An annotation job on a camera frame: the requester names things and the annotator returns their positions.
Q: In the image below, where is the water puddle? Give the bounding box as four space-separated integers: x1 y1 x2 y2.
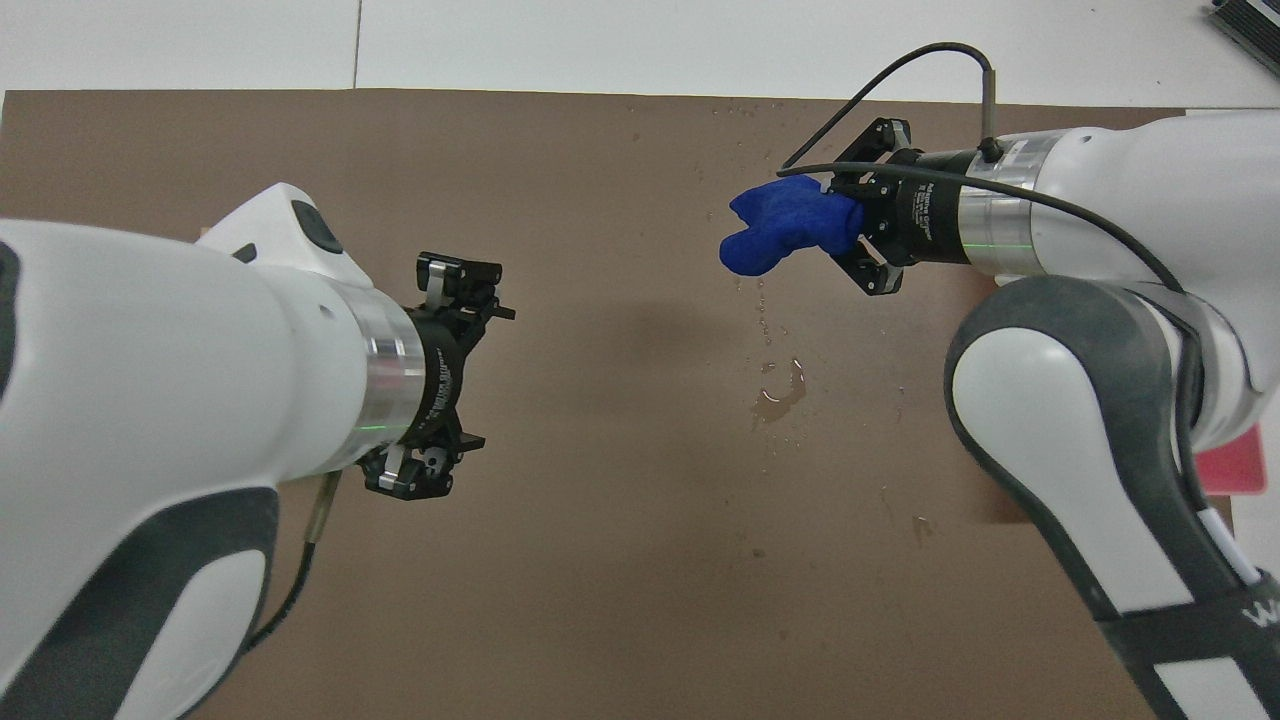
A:
750 358 811 431

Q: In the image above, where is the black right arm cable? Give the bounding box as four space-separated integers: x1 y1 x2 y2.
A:
778 42 1211 471

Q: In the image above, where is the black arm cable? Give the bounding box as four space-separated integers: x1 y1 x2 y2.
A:
245 470 346 653
778 42 1211 471

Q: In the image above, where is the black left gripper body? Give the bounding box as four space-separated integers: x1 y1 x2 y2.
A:
405 300 491 456

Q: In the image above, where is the blue towel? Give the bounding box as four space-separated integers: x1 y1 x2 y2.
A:
718 180 866 277

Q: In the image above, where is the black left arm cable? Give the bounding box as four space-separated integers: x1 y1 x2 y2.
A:
245 470 346 653

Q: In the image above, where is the grey ribbed device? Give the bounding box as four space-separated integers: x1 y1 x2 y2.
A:
1205 0 1280 53

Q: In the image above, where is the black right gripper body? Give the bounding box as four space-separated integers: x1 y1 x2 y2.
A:
860 150 976 266

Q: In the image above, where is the pink plastic tray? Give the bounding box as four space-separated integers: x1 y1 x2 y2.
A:
1195 425 1269 496

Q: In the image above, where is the brown table mat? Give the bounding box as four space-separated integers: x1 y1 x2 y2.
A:
0 90 1241 720

